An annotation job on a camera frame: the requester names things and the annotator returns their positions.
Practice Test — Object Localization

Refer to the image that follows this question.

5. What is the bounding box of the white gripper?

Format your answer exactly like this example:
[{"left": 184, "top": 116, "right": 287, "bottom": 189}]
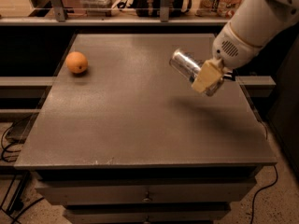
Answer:
[{"left": 192, "top": 22, "right": 262, "bottom": 93}]

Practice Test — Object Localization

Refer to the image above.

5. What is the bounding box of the silver redbull can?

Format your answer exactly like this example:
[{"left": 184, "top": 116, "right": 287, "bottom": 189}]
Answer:
[{"left": 169, "top": 49, "right": 216, "bottom": 96}]

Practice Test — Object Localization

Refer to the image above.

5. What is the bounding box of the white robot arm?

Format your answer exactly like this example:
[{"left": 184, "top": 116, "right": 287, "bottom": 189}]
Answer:
[{"left": 192, "top": 0, "right": 299, "bottom": 95}]

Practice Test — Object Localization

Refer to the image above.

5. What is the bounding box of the grey drawer cabinet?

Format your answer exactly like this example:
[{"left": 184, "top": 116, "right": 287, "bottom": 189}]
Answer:
[{"left": 16, "top": 35, "right": 276, "bottom": 210}]

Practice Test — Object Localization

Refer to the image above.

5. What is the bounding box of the upper drawer with knob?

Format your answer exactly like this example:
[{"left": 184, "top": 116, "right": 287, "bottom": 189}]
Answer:
[{"left": 36, "top": 178, "right": 256, "bottom": 206}]

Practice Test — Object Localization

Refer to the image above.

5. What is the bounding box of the drawer with knob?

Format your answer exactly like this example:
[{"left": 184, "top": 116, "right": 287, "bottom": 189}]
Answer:
[
  {"left": 36, "top": 178, "right": 256, "bottom": 206},
  {"left": 64, "top": 204, "right": 230, "bottom": 224}
]

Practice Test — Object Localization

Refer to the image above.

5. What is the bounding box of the orange fruit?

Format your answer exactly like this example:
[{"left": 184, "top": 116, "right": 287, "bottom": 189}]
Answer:
[{"left": 65, "top": 51, "right": 88, "bottom": 74}]

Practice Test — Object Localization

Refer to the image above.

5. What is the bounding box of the lower drawer with knob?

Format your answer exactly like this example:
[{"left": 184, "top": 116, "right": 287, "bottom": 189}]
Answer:
[{"left": 64, "top": 204, "right": 230, "bottom": 224}]

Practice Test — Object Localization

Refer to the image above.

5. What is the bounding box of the black floor cable right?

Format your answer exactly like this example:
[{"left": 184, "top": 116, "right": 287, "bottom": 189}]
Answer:
[{"left": 249, "top": 165, "right": 278, "bottom": 224}]

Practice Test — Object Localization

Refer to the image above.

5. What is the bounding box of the metal shelf rail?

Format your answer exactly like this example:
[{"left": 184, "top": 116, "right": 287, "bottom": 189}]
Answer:
[{"left": 0, "top": 0, "right": 229, "bottom": 27}]

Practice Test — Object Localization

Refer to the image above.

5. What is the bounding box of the black floor cables left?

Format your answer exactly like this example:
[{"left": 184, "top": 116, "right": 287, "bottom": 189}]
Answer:
[{"left": 0, "top": 115, "right": 45, "bottom": 224}]

